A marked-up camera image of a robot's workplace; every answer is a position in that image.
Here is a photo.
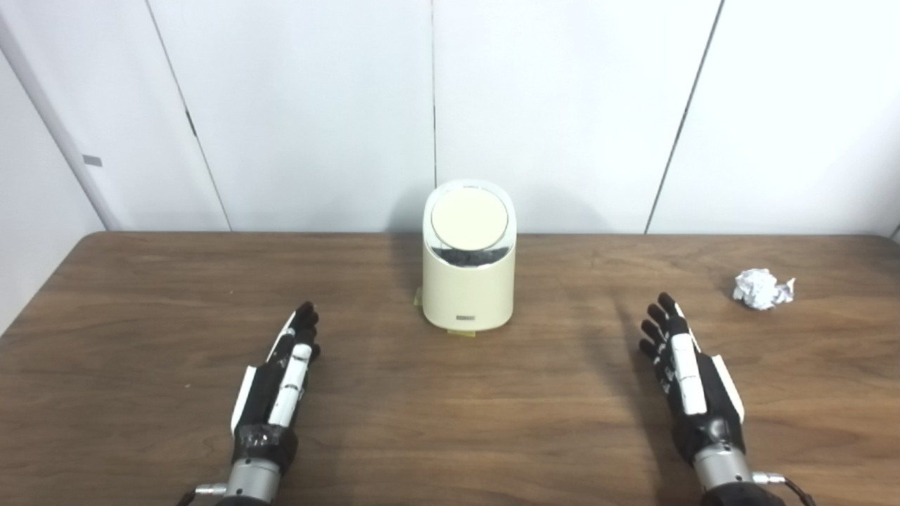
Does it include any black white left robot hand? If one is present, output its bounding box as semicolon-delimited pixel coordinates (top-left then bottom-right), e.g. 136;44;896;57
231;302;322;470

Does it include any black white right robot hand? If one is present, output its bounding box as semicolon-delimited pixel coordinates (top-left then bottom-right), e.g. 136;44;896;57
638;292;746;465

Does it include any white paper ball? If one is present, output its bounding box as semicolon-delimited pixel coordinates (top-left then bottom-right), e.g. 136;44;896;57
733;268;796;311

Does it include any cream-colored lidded bin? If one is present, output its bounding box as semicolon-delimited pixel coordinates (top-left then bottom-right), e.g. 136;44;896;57
422;179;518;331

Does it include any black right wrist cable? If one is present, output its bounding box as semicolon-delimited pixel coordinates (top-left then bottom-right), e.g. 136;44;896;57
754;472;818;506

